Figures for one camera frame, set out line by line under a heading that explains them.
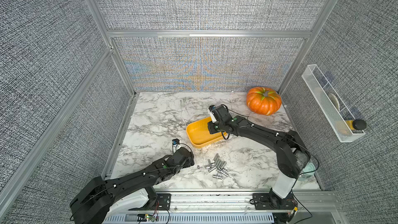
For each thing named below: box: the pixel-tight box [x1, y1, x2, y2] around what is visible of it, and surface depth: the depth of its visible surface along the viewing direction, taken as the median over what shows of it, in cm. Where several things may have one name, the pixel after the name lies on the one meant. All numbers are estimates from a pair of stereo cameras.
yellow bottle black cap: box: [345, 119, 367, 131], surface depth 63 cm
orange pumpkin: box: [246, 86, 282, 116], surface depth 102 cm
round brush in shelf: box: [328, 93, 340, 112], surface depth 71 cm
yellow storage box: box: [186, 116, 227, 149], surface depth 94 cm
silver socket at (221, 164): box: [216, 158, 227, 170], surface depth 87 cm
